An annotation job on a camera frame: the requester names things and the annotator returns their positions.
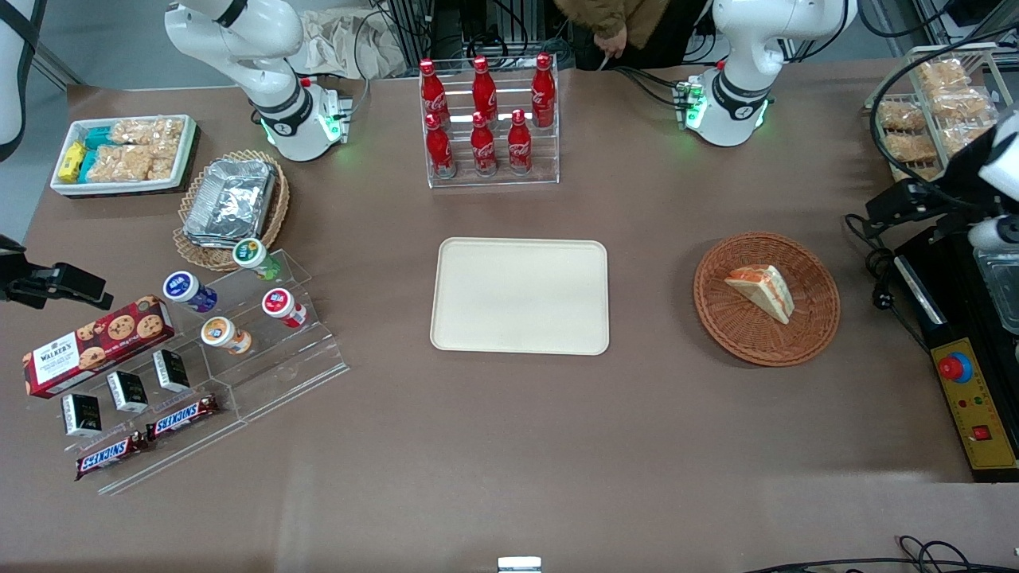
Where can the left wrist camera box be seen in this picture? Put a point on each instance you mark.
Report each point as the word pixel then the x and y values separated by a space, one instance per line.
pixel 907 204

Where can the orange lid cup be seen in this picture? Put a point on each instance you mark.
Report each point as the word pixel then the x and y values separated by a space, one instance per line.
pixel 219 332

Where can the clear plastic container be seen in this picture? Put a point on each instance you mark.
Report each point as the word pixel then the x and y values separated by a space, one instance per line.
pixel 1001 286

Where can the small black box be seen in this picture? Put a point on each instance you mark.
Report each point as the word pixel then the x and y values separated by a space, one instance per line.
pixel 127 391
pixel 171 371
pixel 81 414

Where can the light wicker basket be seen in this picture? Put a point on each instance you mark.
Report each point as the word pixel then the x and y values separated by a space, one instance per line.
pixel 275 223

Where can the triangular sandwich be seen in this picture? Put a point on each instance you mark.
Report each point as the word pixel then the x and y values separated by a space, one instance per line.
pixel 764 290

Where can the clear acrylic stepped display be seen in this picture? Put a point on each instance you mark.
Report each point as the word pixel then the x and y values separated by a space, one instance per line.
pixel 271 374

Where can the green lid cup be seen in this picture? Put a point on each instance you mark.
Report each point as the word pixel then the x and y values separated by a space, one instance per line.
pixel 251 255

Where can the brown round wicker basket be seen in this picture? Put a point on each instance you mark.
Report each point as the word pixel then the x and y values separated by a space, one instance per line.
pixel 748 334

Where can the teal snack packet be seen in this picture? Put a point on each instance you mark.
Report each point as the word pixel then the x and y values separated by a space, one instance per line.
pixel 98 138

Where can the clear acrylic bottle rack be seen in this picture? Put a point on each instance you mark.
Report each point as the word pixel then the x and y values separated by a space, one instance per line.
pixel 545 155

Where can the person in dark clothes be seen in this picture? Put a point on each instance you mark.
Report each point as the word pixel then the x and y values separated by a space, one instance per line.
pixel 637 24

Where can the red Walkers cookie box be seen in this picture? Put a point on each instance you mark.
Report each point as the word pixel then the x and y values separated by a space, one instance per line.
pixel 95 346

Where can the yellow snack packet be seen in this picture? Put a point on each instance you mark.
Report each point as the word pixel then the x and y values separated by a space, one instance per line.
pixel 72 161

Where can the yellow emergency stop control box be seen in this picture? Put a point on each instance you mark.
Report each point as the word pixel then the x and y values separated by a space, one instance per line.
pixel 975 414

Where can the crumpled white cloth bag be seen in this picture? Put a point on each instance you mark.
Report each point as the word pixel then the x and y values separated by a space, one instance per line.
pixel 342 44

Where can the white rectangular snack bin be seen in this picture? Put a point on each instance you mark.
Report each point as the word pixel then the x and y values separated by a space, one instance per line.
pixel 187 151

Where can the Snickers chocolate bar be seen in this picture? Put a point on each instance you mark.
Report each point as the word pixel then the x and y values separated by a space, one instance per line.
pixel 181 417
pixel 111 455

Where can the stack of foil trays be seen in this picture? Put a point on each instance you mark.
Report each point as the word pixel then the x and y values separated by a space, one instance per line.
pixel 231 199

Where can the beige plastic tray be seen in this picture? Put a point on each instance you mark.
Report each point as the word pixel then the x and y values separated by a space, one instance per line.
pixel 519 296

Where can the rice cracker snack bag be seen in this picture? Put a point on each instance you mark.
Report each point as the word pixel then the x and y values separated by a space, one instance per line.
pixel 119 163
pixel 147 131

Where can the blue lid cup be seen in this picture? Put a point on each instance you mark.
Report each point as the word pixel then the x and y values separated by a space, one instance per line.
pixel 183 286

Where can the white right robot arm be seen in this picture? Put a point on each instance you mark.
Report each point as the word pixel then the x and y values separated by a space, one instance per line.
pixel 263 64

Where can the red cola bottle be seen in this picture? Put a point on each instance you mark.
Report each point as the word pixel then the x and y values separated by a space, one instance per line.
pixel 432 91
pixel 483 150
pixel 543 91
pixel 439 151
pixel 484 87
pixel 519 147

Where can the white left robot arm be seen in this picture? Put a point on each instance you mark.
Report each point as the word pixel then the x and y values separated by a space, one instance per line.
pixel 740 48

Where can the red lid cup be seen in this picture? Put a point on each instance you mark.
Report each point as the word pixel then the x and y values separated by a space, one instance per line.
pixel 279 304

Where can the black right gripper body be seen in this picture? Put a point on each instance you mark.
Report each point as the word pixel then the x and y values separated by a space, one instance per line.
pixel 22 285

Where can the black appliance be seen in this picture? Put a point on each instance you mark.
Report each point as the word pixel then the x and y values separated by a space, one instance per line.
pixel 955 302

